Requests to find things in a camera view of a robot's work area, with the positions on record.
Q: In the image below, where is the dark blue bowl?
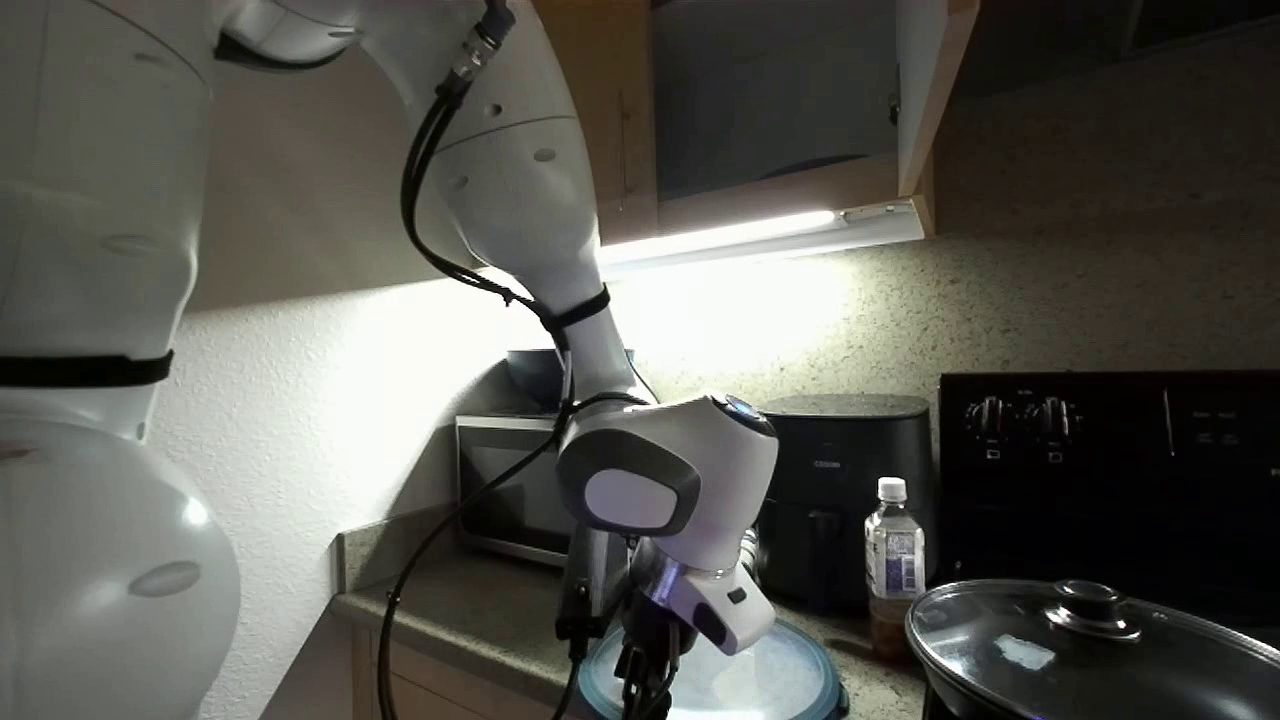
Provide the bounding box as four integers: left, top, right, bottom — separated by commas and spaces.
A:
503, 346, 575, 409

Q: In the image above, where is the glass lid with blue rim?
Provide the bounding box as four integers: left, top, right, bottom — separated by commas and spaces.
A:
574, 616, 852, 720

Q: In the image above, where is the stainless steel microwave oven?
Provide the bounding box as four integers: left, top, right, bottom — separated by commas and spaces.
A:
451, 409, 606, 574

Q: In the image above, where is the glass pan lid with knob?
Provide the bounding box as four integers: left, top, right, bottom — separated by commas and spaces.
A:
904, 574, 1280, 720

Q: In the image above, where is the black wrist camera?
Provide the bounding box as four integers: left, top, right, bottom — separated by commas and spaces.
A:
557, 522, 636, 669

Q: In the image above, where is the clear plastic water bottle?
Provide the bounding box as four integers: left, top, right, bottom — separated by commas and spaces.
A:
861, 470, 930, 661

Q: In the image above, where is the black kitchen stove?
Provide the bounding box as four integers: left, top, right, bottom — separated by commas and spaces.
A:
932, 366, 1280, 649

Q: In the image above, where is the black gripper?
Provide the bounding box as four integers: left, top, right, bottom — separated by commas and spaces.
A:
612, 582, 701, 720

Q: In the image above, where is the wooden upper cabinet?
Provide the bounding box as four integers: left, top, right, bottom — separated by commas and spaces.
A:
534, 0, 935, 251

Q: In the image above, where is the wooden base cabinet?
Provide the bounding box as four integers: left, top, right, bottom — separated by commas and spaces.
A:
332, 606, 580, 720

